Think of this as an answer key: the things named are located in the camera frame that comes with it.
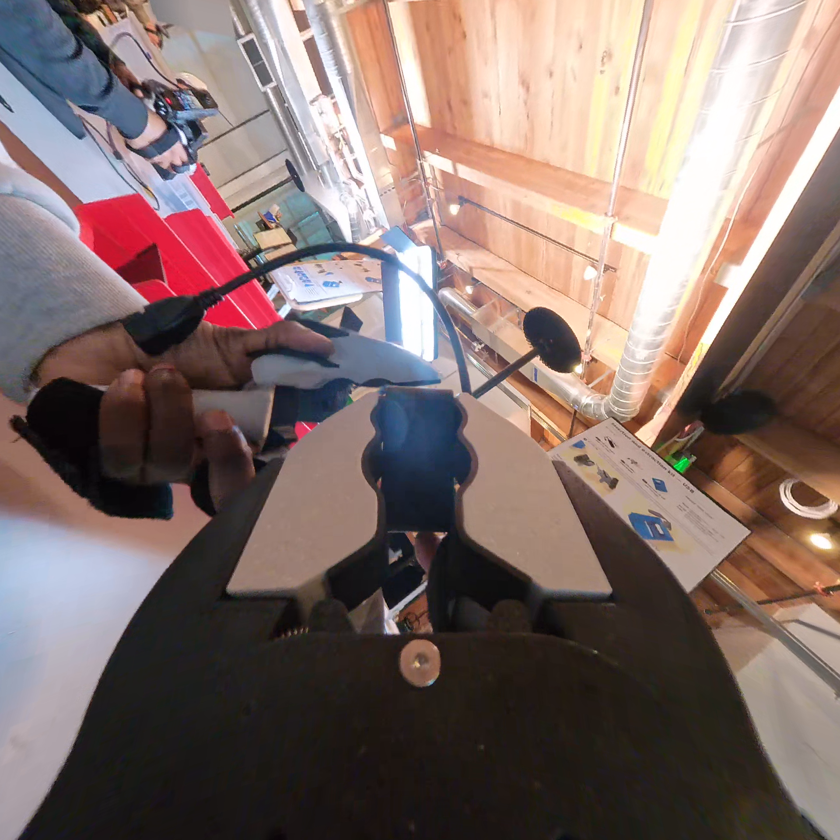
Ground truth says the led light panel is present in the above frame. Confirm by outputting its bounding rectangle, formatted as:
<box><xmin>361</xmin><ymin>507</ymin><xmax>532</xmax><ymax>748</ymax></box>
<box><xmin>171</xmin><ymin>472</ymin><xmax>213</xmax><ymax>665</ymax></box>
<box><xmin>381</xmin><ymin>226</ymin><xmax>441</xmax><ymax>362</ymax></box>

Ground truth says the black usb cable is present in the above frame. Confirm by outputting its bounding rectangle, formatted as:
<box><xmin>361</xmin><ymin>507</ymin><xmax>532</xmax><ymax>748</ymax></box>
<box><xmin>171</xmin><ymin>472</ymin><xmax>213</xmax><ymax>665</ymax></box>
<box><xmin>123</xmin><ymin>243</ymin><xmax>473</xmax><ymax>398</ymax></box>

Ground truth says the black fuzzy object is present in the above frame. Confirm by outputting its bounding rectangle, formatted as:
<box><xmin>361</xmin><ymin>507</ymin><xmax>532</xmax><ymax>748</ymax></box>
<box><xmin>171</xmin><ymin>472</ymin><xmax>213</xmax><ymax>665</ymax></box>
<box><xmin>679</xmin><ymin>387</ymin><xmax>778</xmax><ymax>437</ymax></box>

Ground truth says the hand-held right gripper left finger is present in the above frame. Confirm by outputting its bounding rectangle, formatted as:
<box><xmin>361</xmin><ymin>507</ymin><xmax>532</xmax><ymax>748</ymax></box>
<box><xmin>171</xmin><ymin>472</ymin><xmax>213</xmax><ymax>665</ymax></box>
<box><xmin>225</xmin><ymin>390</ymin><xmax>389</xmax><ymax>621</ymax></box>

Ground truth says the large silver round duct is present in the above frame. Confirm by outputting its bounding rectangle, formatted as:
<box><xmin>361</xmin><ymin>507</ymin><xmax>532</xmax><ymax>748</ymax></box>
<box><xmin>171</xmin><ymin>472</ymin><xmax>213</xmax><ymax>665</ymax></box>
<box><xmin>558</xmin><ymin>0</ymin><xmax>811</xmax><ymax>424</ymax></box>

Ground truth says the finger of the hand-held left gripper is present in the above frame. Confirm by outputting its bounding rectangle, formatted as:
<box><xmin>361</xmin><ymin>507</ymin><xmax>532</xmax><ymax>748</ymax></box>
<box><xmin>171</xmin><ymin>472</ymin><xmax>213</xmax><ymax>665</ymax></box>
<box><xmin>249</xmin><ymin>328</ymin><xmax>442</xmax><ymax>389</ymax></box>

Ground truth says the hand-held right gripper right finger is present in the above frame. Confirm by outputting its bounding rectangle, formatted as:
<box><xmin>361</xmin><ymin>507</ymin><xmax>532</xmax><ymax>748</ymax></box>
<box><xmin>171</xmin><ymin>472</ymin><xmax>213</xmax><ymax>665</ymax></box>
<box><xmin>453</xmin><ymin>392</ymin><xmax>614</xmax><ymax>621</ymax></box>

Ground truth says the person's left forearm grey sleeve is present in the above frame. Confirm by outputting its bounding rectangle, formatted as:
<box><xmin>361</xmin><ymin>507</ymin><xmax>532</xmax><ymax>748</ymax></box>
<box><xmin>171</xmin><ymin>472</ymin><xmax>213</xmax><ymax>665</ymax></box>
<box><xmin>0</xmin><ymin>164</ymin><xmax>148</xmax><ymax>403</ymax></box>

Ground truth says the white instruction poster board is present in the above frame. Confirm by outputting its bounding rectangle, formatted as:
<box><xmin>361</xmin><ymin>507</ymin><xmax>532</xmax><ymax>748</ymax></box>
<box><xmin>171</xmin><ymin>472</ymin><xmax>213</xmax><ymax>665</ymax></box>
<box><xmin>548</xmin><ymin>416</ymin><xmax>752</xmax><ymax>595</ymax></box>

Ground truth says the white air vent grille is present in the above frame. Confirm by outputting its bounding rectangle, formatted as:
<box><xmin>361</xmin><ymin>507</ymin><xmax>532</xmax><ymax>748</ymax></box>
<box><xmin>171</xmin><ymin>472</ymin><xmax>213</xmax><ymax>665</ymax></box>
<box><xmin>236</xmin><ymin>33</ymin><xmax>277</xmax><ymax>89</ymax></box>

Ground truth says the silver ventilation duct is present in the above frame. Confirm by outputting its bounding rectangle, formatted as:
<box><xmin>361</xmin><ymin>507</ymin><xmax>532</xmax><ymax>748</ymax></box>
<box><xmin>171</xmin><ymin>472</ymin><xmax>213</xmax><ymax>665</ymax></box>
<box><xmin>302</xmin><ymin>0</ymin><xmax>395</xmax><ymax>227</ymax></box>
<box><xmin>230</xmin><ymin>0</ymin><xmax>322</xmax><ymax>191</ymax></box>

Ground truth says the rectangular metal duct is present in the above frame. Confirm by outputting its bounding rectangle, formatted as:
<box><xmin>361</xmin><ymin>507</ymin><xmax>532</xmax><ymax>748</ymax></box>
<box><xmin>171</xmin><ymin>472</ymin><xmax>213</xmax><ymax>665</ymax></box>
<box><xmin>438</xmin><ymin>287</ymin><xmax>592</xmax><ymax>411</ymax></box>

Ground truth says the black video camera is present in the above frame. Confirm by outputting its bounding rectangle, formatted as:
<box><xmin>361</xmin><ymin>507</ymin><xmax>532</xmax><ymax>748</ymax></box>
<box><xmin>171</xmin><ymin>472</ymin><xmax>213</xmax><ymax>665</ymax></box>
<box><xmin>134</xmin><ymin>79</ymin><xmax>221</xmax><ymax>178</ymax></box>

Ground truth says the small red plastic bin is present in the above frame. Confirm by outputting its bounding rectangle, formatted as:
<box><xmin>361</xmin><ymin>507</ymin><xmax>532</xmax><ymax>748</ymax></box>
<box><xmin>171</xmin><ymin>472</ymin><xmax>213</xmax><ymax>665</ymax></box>
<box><xmin>167</xmin><ymin>164</ymin><xmax>236</xmax><ymax>224</ymax></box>

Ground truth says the black usb hub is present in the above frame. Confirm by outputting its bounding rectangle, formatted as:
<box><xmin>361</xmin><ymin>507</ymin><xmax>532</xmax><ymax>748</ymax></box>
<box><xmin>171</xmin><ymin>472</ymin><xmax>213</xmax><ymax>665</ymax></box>
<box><xmin>369</xmin><ymin>386</ymin><xmax>473</xmax><ymax>534</ymax></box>

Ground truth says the black track light rail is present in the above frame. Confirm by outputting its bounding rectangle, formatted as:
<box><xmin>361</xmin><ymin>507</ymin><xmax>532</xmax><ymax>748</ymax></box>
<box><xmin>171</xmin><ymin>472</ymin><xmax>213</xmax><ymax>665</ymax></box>
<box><xmin>456</xmin><ymin>195</ymin><xmax>619</xmax><ymax>273</ymax></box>

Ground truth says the white cable coil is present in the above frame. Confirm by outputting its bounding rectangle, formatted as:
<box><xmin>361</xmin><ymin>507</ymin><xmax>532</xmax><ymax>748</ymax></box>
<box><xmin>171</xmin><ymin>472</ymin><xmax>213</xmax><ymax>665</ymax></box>
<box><xmin>777</xmin><ymin>478</ymin><xmax>840</xmax><ymax>521</ymax></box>

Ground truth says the large red plastic bin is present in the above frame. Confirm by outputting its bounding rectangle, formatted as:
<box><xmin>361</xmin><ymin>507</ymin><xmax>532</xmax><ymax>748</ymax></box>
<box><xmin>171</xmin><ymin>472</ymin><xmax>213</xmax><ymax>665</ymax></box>
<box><xmin>73</xmin><ymin>193</ymin><xmax>282</xmax><ymax>329</ymax></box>

